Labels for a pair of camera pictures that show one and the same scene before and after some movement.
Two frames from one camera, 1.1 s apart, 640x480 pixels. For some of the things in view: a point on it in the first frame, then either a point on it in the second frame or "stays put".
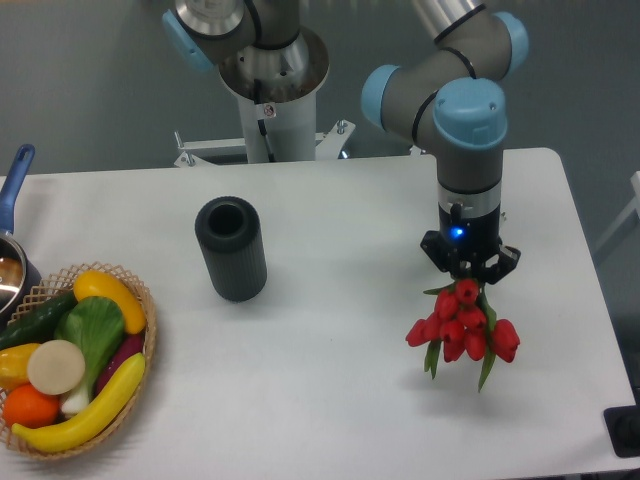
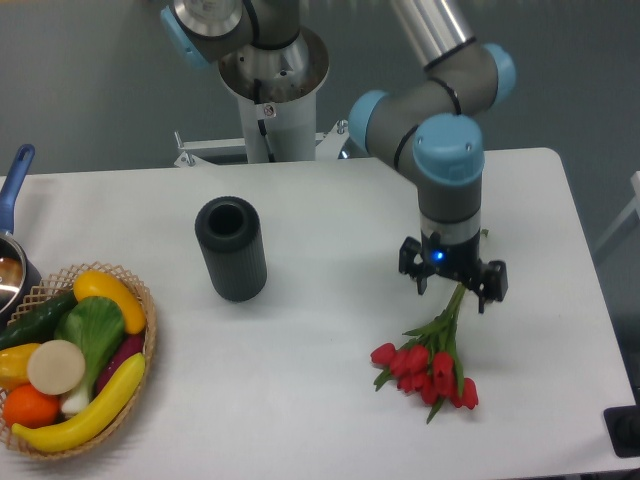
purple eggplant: x=128 y=346 stays put
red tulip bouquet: x=462 y=321 -> x=426 y=362
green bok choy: x=96 y=326 stays put
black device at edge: x=623 y=426 stays put
